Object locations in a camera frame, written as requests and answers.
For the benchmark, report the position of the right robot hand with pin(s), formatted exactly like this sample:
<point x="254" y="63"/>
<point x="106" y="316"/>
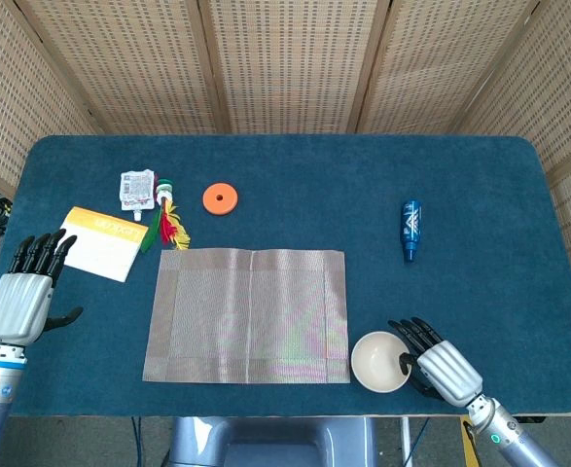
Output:
<point x="448" y="372"/>

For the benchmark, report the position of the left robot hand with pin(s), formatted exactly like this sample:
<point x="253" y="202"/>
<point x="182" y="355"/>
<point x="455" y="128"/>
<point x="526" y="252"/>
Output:
<point x="17" y="306"/>

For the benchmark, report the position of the cream bowl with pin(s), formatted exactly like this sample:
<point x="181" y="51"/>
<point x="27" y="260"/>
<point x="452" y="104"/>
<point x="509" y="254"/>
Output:
<point x="375" y="362"/>

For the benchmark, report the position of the brown woven placemat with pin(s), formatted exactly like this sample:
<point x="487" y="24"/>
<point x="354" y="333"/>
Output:
<point x="251" y="316"/>

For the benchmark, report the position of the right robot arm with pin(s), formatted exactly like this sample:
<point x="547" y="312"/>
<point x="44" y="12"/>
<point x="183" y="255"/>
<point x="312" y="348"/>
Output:
<point x="509" y="435"/>

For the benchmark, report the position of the white table leg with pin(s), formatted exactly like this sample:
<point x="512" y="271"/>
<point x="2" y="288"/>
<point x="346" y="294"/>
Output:
<point x="405" y="442"/>

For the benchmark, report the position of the yellow and white book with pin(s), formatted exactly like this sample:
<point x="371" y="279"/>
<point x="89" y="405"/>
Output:
<point x="105" y="248"/>

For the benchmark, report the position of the blue spray bottle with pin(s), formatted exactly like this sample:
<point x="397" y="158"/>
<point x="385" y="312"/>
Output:
<point x="411" y="226"/>

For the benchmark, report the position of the white spout pouch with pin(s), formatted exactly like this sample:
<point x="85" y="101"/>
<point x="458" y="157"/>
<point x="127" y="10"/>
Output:
<point x="136" y="190"/>

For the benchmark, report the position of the colourful feather shuttlecock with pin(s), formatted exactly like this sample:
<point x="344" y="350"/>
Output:
<point x="168" y="226"/>

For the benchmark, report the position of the grey-blue robot torso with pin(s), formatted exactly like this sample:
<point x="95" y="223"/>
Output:
<point x="275" y="442"/>

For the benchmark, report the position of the blue carpet table cover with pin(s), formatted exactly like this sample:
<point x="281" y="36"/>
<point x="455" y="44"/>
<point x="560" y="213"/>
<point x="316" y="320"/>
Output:
<point x="314" y="194"/>

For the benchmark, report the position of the orange disc with hole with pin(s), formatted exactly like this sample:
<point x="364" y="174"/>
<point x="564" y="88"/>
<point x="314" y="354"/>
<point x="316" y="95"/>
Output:
<point x="220" y="199"/>

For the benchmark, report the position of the woven folding screen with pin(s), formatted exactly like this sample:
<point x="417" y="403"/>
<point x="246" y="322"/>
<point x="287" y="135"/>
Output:
<point x="290" y="63"/>

